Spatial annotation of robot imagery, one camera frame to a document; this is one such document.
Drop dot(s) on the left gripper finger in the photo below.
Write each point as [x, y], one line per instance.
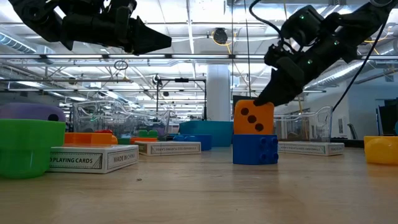
[149, 39]

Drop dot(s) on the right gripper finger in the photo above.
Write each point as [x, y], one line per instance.
[286, 87]

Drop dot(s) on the orange foam die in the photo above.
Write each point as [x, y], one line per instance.
[253, 119]

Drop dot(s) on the playing card box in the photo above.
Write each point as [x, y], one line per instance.
[311, 148]
[93, 158]
[169, 148]

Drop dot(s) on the bright green toy block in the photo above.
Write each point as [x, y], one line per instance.
[147, 133]

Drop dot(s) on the dark green toy brick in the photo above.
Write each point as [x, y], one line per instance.
[123, 141]

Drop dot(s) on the orange toy block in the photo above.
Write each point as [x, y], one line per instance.
[90, 138]

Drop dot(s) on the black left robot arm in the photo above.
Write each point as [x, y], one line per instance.
[34, 15]

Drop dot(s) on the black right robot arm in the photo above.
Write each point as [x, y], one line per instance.
[367, 18]

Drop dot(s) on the clear plastic bin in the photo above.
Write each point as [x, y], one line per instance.
[93, 112]
[304, 124]

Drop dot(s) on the black monitor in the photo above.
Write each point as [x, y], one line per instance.
[388, 118]
[242, 97]

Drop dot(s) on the black gantry stand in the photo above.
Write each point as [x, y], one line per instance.
[182, 80]

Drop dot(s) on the white pillar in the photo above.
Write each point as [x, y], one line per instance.
[217, 93]

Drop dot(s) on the teal plastic bin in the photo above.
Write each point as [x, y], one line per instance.
[205, 132]

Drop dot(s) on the orange flat toy brick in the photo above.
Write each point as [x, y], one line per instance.
[143, 140]

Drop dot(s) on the purple foam die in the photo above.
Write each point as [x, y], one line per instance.
[28, 111]

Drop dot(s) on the large blue toy block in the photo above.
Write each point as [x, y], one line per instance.
[196, 141]

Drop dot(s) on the yellow toy block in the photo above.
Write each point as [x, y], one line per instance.
[381, 151]

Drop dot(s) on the green two-stud toy brick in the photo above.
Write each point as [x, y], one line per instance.
[28, 146]

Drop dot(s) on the silver air duct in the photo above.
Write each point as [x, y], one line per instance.
[342, 73]

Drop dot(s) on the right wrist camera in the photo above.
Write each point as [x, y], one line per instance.
[303, 23]

